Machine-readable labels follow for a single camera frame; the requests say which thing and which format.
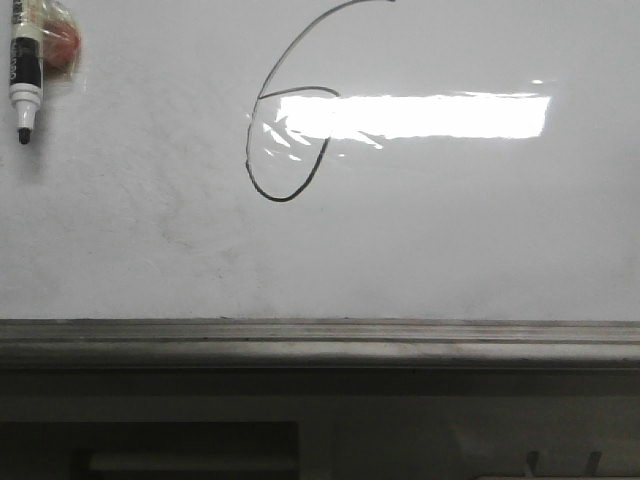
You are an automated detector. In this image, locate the red ball taped to marker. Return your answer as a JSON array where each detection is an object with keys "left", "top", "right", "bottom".
[{"left": 42, "top": 1, "right": 82, "bottom": 78}]

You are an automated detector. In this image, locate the black white whiteboard marker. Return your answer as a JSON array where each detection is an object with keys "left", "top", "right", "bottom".
[{"left": 9, "top": 0, "right": 44, "bottom": 145}]

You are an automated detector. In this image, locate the white whiteboard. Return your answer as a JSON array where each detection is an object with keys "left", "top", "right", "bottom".
[{"left": 1, "top": 1, "right": 639, "bottom": 321}]

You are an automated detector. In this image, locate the black drawn ink line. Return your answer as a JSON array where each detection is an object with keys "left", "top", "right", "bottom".
[{"left": 244, "top": 0, "right": 368, "bottom": 204}]

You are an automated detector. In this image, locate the grey aluminium marker tray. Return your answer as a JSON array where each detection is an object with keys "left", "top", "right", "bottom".
[{"left": 1, "top": 319, "right": 639, "bottom": 370}]

